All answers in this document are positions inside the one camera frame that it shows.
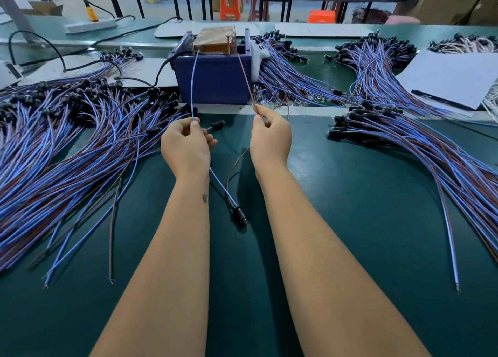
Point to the person's left hand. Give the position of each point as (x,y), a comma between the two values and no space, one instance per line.
(187,149)

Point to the person's right hand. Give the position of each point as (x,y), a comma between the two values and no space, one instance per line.
(271,141)

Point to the blue plastic tester box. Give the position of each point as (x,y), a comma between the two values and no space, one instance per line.
(214,80)

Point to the person's right forearm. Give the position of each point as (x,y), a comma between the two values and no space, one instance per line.
(342,279)

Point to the person's left forearm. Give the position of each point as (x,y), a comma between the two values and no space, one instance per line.
(152,279)

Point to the white power strip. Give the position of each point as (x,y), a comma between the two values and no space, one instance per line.
(90,26)

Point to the white flat mat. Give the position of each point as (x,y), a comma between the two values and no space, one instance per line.
(144,71)
(212,29)
(327,31)

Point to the brown cardboard block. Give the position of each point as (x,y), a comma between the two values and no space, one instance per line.
(215,41)

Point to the orange plastic stool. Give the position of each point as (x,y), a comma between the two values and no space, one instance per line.
(322,17)
(230,4)

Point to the orange plug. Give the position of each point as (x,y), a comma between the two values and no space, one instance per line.
(93,14)

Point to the black pen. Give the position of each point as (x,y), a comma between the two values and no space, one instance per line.
(443,102)

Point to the pink plastic stool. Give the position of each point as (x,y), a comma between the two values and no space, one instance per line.
(403,20)

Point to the white paper sheet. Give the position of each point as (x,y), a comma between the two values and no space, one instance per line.
(453,79)

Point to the white plastic device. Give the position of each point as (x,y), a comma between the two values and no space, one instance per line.
(8,74)

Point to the open cardboard box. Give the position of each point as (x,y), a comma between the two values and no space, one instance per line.
(45,8)

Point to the grey metal pole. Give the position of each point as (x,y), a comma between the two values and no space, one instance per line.
(14,4)

